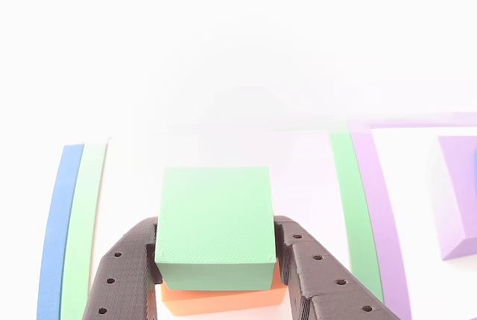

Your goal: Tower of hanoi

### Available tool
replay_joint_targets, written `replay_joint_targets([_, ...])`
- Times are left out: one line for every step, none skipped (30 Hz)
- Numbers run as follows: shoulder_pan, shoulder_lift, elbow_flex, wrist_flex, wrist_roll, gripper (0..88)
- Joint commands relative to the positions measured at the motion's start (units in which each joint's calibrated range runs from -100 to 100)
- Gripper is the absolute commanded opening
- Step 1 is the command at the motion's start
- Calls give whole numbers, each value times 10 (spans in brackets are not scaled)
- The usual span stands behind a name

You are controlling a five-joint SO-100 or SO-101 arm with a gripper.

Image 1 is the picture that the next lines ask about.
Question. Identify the orange cube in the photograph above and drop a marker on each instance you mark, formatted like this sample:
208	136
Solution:
223	301

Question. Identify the green cube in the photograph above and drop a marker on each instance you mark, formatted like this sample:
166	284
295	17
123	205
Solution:
216	215

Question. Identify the small blue cube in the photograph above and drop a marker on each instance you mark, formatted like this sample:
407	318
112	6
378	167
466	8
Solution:
475	174

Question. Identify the green tape square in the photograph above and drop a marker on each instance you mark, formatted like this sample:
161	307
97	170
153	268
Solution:
80	230

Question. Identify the blue tape square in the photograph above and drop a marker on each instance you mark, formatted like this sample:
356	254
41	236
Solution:
59	223

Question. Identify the purple tape square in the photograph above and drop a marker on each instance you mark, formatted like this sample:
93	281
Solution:
380	200

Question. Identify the large purple cube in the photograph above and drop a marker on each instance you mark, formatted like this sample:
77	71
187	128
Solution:
458	193

